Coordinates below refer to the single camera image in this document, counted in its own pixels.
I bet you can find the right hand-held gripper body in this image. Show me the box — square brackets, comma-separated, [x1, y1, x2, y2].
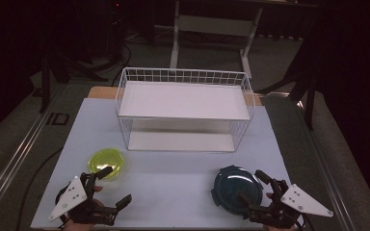
[246, 178, 334, 230]

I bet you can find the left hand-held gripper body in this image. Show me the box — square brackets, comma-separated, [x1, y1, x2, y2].
[47, 172, 120, 227]

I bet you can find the translucent green bowl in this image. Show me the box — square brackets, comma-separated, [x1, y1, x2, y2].
[87, 147, 125, 181]

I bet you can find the glass container with teal lid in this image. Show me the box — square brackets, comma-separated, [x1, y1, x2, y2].
[210, 165, 265, 217]

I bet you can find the white wire shelf rack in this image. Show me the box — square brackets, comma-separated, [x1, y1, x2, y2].
[115, 66, 256, 153]

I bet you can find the person's left hand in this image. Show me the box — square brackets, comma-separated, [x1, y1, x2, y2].
[62, 185, 106, 231]

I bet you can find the person's right hand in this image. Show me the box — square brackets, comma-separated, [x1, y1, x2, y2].
[262, 192, 299, 231]

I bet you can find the pale blue table mat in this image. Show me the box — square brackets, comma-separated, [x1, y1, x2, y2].
[30, 97, 306, 230]

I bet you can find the black metal stand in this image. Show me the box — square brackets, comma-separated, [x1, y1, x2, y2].
[39, 52, 71, 114]
[255, 47, 319, 131]

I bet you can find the left hand-held gripper black cable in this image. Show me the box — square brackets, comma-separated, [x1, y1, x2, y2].
[54, 188, 70, 230]

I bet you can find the hand-held gripper black cable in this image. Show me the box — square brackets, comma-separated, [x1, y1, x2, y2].
[54, 188, 70, 230]
[300, 214, 316, 231]

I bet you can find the right hand-held gripper black cable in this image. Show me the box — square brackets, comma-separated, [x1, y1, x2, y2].
[300, 214, 316, 231]

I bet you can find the metal floor rail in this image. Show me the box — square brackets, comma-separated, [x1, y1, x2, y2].
[293, 97, 355, 231]
[0, 85, 66, 222]

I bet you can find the black floor cable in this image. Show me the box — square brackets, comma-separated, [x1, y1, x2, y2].
[14, 145, 66, 231]

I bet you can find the bundle of black cables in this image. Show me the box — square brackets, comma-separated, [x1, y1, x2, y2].
[86, 9, 133, 88]

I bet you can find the white metal desk frame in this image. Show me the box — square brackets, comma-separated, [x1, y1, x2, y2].
[169, 0, 320, 79]

